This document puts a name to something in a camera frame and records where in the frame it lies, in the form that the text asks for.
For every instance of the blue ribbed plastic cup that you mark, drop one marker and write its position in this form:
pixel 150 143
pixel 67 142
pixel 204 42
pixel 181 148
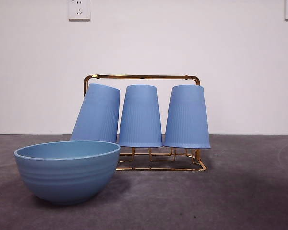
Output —
pixel 186 119
pixel 141 119
pixel 96 115

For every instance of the light blue ribbed bowl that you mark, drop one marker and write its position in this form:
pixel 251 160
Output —
pixel 67 177

